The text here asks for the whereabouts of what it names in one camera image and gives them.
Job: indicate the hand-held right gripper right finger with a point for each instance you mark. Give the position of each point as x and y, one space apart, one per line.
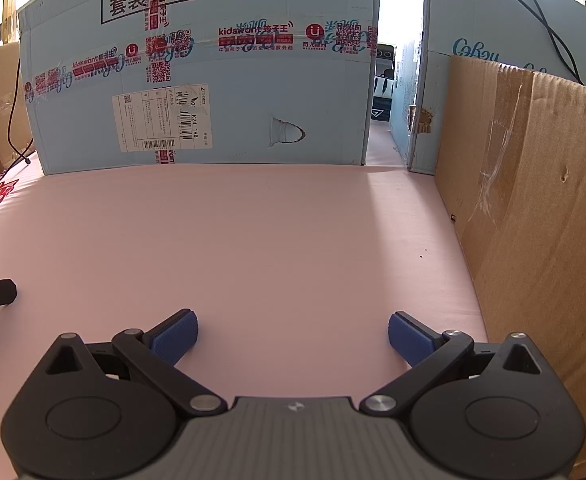
410 339

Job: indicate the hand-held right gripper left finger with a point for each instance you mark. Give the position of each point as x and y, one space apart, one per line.
175 337

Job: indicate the light blue taped cardboard box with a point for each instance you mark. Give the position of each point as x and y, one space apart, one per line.
248 100

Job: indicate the open brown cardboard box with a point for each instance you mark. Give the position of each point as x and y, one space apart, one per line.
548 235

